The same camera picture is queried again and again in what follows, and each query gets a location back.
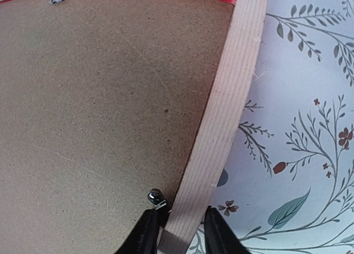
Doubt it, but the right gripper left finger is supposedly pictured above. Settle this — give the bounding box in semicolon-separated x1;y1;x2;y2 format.
115;209;159;254

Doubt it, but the floral patterned table cover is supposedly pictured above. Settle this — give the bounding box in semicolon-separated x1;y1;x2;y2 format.
188;0;354;254

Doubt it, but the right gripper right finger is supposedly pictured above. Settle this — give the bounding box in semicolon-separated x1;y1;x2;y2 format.
204;206;251;254

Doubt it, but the brown backing board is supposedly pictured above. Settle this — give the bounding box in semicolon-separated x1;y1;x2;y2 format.
0;0;236;254

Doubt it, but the wooden picture frame red edge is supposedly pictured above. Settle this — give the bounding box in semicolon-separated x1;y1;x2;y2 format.
0;0;271;254

